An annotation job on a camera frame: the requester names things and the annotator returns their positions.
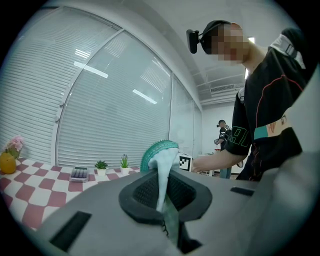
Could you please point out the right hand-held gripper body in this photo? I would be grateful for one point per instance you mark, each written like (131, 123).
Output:
(185, 162)

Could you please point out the small potted succulent plant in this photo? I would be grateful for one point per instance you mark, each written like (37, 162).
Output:
(101, 168)

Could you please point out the person in black shirt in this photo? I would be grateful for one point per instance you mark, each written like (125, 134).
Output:
(272, 105)

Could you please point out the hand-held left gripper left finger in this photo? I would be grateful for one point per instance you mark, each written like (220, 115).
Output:
(100, 215)

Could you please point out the light blue pouch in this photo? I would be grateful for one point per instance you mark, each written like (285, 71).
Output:
(165, 160)

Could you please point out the pink flower bundle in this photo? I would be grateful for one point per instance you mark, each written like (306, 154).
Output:
(15, 146)

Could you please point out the person's right forearm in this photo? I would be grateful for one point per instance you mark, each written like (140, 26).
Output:
(220, 160)

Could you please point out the small potted grass plant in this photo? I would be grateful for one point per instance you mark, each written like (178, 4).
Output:
(124, 166)

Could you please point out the white window blinds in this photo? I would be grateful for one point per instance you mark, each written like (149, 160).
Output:
(100, 100)

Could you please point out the purple-keyed calculator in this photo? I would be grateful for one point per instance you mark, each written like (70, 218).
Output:
(79, 174)

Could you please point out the yellow fruit-shaped ornament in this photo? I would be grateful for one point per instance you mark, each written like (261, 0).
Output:
(7, 163)

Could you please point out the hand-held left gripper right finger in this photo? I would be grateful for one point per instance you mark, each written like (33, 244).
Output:
(225, 212)

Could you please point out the person's head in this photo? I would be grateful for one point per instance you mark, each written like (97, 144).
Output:
(232, 42)

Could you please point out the ceiling air vent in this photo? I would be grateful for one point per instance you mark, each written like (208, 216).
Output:
(225, 88)

